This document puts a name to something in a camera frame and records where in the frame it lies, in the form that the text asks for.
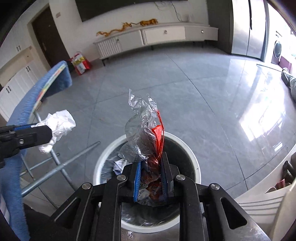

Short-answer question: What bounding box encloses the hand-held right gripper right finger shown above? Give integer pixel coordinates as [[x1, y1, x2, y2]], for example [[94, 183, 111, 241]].
[[161, 152, 272, 241]]

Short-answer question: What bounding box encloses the dark grey cabinet panel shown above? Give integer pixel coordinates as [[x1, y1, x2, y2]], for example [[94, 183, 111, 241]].
[[206, 0, 233, 55]]

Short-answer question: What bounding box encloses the red yellow shopping bag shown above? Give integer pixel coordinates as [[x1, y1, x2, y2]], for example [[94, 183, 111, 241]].
[[70, 51, 92, 76]]

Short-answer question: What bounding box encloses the washing machine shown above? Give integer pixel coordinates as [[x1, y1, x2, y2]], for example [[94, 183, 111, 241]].
[[270, 30, 284, 65]]

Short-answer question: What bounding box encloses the metal folding table frame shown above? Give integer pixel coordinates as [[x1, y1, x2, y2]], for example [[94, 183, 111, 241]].
[[20, 102, 101, 202]]

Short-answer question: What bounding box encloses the white printed plastic bag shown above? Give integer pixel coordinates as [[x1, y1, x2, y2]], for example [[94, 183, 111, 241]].
[[113, 159, 130, 176]]

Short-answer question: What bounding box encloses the white shoe cabinet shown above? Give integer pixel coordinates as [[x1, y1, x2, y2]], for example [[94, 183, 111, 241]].
[[0, 14, 52, 121]]

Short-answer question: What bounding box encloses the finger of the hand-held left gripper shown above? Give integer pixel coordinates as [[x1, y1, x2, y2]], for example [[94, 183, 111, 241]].
[[7, 124, 38, 132], [16, 126, 53, 147]]

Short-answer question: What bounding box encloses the golden dragon figurine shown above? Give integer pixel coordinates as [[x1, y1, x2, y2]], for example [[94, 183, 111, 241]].
[[96, 22, 139, 37]]

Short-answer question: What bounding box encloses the blue fuzzy blanket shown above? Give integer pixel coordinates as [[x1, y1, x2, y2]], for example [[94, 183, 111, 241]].
[[0, 61, 73, 241]]

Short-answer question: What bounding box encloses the purple box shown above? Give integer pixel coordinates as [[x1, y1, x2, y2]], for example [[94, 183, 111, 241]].
[[279, 57, 292, 69]]

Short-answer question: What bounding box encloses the white tissue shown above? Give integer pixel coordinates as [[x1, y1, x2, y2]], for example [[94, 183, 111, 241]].
[[31, 110, 76, 154]]

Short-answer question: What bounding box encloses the black flat television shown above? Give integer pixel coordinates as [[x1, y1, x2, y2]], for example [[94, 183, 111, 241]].
[[75, 0, 188, 23]]

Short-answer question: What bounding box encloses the white television cabinet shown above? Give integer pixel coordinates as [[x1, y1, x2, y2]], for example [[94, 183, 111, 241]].
[[93, 22, 219, 67]]

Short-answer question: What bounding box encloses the television cable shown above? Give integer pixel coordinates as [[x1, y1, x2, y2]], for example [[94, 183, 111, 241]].
[[153, 0, 184, 22]]

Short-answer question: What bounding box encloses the silver refrigerator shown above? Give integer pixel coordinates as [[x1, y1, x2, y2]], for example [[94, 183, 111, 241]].
[[231, 0, 270, 62]]

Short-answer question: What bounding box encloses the white round trash bin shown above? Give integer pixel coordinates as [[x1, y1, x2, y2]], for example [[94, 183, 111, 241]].
[[93, 132, 201, 233]]

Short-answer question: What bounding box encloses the dark brown door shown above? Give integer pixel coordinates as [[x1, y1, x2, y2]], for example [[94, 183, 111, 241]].
[[31, 6, 70, 69]]

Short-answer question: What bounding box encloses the clear plastic wrapper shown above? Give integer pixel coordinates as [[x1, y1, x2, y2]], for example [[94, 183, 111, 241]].
[[118, 89, 163, 163]]

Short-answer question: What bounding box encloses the white chair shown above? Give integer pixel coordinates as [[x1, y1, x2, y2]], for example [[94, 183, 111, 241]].
[[233, 181, 296, 241]]

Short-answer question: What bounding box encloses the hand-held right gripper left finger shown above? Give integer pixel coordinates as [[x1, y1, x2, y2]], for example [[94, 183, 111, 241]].
[[50, 161, 142, 241]]

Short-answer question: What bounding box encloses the dark brown item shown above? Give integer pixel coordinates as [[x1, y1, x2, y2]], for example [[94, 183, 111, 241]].
[[282, 160, 296, 186]]

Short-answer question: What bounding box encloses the red orange wrapper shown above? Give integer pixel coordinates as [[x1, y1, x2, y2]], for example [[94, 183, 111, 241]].
[[139, 110, 165, 205]]

